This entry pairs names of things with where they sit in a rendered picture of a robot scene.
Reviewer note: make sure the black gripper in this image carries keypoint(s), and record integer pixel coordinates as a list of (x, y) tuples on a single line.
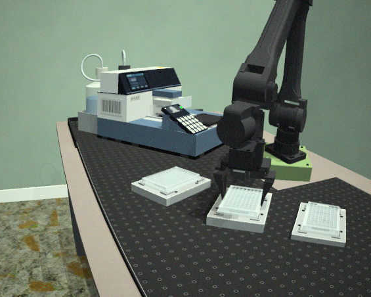
[(221, 174)]

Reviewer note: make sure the white square nest plate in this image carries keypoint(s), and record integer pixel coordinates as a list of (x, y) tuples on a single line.
[(298, 234)]

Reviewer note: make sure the white microplate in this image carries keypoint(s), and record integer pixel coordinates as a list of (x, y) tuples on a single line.
[(321, 219), (171, 179), (241, 201)]

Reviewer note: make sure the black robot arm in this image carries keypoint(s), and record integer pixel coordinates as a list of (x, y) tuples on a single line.
[(252, 92)]

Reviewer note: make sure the blue and white plate washer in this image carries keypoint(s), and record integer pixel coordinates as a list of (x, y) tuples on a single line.
[(128, 113)]

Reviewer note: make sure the white plastic bottle with dark cap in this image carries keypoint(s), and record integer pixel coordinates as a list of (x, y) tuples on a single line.
[(122, 67)]

